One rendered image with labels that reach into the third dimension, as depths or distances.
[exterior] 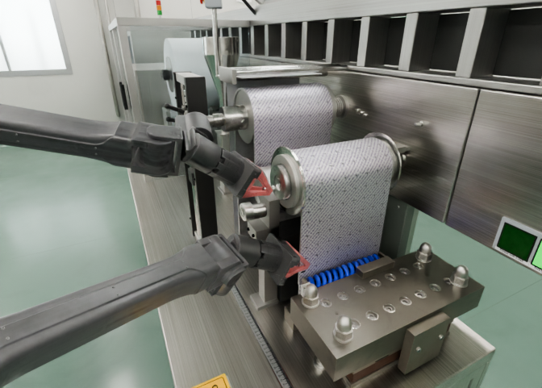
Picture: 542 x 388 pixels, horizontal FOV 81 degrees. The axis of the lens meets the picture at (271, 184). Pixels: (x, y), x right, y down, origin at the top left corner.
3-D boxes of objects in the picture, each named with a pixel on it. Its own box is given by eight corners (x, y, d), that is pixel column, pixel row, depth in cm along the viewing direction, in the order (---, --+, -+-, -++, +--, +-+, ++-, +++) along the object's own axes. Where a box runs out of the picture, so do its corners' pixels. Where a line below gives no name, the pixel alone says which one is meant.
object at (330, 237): (298, 283, 73) (301, 212, 65) (376, 255, 83) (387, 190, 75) (298, 285, 73) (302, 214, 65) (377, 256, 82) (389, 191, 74)
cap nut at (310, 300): (298, 298, 67) (298, 281, 65) (313, 293, 68) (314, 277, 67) (307, 310, 64) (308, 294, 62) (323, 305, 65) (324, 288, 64)
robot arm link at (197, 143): (176, 165, 54) (196, 142, 52) (173, 142, 59) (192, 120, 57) (208, 181, 58) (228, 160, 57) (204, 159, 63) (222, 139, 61)
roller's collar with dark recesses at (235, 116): (218, 128, 87) (217, 104, 84) (239, 126, 89) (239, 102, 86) (227, 134, 81) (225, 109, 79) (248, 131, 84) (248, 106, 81)
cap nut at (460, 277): (445, 279, 72) (450, 263, 71) (456, 274, 74) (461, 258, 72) (460, 289, 69) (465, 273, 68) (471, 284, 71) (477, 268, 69)
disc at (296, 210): (269, 195, 77) (271, 136, 70) (271, 194, 77) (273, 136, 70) (301, 228, 66) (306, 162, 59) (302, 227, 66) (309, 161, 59)
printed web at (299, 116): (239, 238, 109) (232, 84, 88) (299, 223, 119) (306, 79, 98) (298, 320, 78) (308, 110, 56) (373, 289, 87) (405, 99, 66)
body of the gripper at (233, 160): (243, 200, 60) (211, 185, 55) (223, 179, 68) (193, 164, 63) (262, 171, 59) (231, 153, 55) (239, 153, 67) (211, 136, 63)
